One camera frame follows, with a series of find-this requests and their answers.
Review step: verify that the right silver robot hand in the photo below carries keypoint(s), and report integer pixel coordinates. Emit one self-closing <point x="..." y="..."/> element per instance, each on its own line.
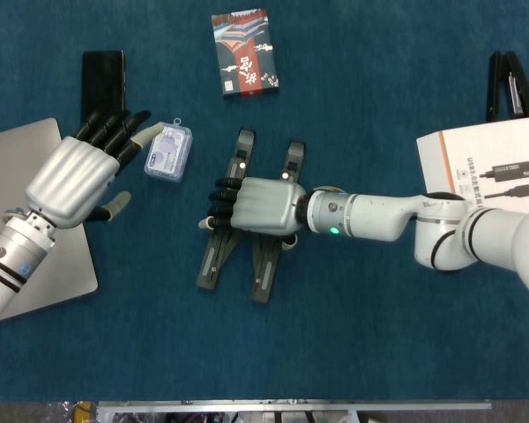
<point x="264" y="205"/>

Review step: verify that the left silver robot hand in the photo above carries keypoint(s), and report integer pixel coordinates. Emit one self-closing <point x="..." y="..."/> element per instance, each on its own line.
<point x="70" y="180"/>

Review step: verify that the dark foldable laptop stand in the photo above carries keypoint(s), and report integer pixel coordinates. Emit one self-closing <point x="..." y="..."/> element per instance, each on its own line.
<point x="264" y="277"/>

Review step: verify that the clear small plastic case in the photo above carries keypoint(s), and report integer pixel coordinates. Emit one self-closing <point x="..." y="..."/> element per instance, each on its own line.
<point x="167" y="154"/>

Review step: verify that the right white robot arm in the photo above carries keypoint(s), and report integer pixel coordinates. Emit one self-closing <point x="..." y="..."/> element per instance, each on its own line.
<point x="379" y="216"/>

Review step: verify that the silver closed laptop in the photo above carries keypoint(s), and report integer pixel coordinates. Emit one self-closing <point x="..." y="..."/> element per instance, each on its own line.
<point x="66" y="264"/>

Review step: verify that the black smartphone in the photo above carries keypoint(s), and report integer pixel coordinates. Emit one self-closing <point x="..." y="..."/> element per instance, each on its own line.
<point x="103" y="79"/>

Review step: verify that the dark patterned card box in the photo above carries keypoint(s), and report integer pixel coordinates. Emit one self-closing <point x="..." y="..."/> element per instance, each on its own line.
<point x="242" y="48"/>

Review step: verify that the teal felt table cloth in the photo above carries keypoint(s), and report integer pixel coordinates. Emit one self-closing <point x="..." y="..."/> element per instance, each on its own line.
<point x="114" y="352"/>

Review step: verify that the crumpled clear plastic wrap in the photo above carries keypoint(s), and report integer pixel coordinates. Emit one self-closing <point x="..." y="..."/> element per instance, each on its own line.
<point x="57" y="414"/>

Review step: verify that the black stapler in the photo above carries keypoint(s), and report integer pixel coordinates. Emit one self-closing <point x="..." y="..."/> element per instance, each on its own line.
<point x="493" y="88"/>

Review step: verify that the aluminium frame rail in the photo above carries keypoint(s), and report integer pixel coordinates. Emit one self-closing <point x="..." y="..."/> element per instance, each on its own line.
<point x="291" y="404"/>

